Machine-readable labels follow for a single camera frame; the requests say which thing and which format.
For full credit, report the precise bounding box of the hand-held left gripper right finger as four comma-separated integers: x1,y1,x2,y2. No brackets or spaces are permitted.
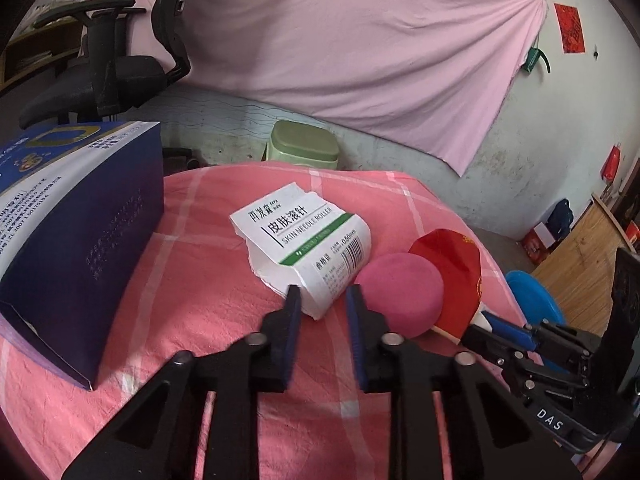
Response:
345,284,585,480

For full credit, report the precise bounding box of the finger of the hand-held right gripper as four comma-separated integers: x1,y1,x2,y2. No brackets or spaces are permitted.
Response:
460,325,592,402
480,310,599,362

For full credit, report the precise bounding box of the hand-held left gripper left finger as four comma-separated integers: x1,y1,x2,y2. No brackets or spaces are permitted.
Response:
61,284,303,480

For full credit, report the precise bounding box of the blue plastic bucket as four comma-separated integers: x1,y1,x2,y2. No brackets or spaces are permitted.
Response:
505,270,566,333

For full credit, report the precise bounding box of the pink round sponge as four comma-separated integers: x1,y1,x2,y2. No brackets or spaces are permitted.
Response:
354,252,445,339

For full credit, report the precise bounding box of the torn white carton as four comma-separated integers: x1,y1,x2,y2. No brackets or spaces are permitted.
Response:
230,183,372,321

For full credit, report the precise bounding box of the red box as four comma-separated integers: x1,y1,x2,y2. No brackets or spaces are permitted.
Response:
522,224,558,263

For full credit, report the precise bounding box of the pink checked cloth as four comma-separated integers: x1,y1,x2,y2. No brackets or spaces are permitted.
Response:
0,164,531,480

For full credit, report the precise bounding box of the dark blue bag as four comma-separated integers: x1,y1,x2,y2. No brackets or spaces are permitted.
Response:
545,199,573,241

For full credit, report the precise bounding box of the green plastic stool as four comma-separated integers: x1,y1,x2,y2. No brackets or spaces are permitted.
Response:
263,121,341,171

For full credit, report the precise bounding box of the red hanging ornament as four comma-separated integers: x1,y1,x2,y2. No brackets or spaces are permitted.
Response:
601,144,623,181

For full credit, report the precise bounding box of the dark blue cardboard box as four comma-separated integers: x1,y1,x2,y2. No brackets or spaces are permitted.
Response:
0,121,166,392

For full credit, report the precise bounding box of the pink hanging sheet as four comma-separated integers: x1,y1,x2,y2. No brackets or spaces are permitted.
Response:
92,0,548,177

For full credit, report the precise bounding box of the black office chair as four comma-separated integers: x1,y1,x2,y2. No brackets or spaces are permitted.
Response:
19,0,201,168

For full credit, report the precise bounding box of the wooden desk shelf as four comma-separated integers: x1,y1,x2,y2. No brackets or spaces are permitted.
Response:
0,7,88,96

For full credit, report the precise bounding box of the red diamond wall poster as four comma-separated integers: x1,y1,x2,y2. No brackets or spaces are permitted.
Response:
553,3,586,54

